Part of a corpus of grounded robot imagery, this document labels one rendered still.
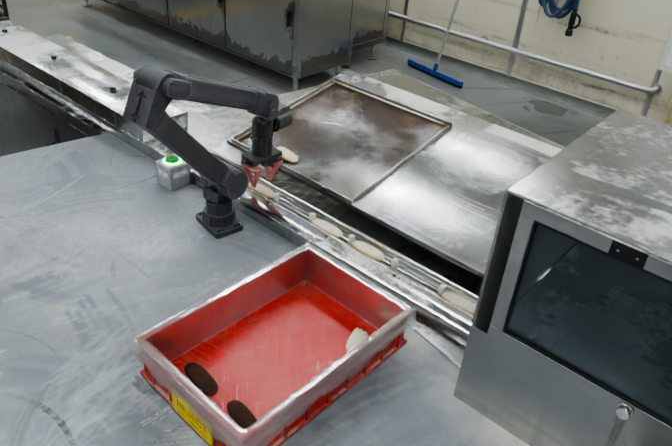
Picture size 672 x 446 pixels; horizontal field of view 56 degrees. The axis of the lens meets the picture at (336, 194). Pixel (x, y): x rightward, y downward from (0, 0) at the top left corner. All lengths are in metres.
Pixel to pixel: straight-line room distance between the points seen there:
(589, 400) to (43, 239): 1.31
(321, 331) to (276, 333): 0.10
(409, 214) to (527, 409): 0.66
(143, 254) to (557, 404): 1.02
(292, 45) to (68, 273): 3.19
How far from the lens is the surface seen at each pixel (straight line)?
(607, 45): 5.15
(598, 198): 1.10
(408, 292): 1.49
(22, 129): 2.94
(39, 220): 1.84
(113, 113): 2.20
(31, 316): 1.54
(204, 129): 2.27
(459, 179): 1.84
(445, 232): 1.66
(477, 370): 1.27
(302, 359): 1.36
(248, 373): 1.33
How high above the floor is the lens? 1.80
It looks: 31 degrees down
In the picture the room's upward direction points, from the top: 5 degrees clockwise
